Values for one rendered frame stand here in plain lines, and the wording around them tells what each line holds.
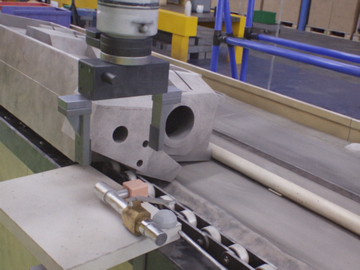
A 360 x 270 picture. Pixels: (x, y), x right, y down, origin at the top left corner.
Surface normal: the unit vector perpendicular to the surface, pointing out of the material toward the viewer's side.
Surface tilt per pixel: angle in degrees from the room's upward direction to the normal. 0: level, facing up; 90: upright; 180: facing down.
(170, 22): 90
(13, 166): 90
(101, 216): 0
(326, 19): 90
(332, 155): 0
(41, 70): 80
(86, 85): 90
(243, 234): 50
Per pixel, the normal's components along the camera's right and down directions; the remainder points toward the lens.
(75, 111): 0.61, 0.32
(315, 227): 0.09, -0.94
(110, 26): -0.38, 0.27
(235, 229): -0.55, -0.53
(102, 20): -0.67, 0.18
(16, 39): -0.75, -0.01
